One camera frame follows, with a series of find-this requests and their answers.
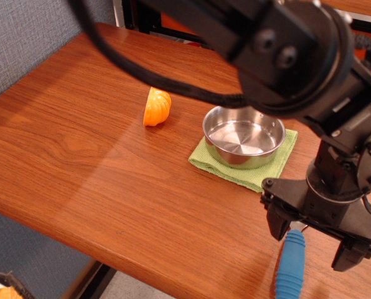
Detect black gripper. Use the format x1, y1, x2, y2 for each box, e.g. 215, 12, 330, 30
261, 178, 371, 272

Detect blue handled metal spoon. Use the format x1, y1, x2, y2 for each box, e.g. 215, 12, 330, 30
275, 221, 307, 298

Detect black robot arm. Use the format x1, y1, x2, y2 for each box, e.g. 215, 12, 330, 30
147, 1, 371, 272

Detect green folded cloth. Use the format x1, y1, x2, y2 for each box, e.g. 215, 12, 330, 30
189, 129, 298, 193

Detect small steel saucepan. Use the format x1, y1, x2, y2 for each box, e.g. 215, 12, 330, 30
202, 107, 286, 169

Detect orange plastic half fruit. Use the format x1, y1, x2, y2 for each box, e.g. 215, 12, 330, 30
143, 87, 172, 126

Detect orange object at floor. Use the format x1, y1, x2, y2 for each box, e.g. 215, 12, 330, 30
0, 287, 23, 299

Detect orange panel black frame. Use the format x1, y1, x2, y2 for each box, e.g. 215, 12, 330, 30
121, 0, 371, 78

